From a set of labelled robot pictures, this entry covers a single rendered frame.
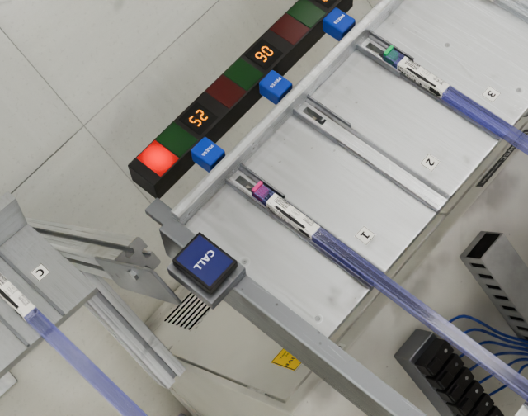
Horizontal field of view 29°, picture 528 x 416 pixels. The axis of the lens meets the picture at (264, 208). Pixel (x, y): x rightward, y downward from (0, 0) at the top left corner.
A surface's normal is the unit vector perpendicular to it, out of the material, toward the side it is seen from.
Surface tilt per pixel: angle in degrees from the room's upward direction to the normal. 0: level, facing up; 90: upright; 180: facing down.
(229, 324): 90
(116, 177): 0
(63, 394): 0
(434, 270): 0
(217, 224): 42
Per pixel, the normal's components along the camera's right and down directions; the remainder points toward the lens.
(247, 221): -0.04, -0.46
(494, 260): 0.48, 0.04
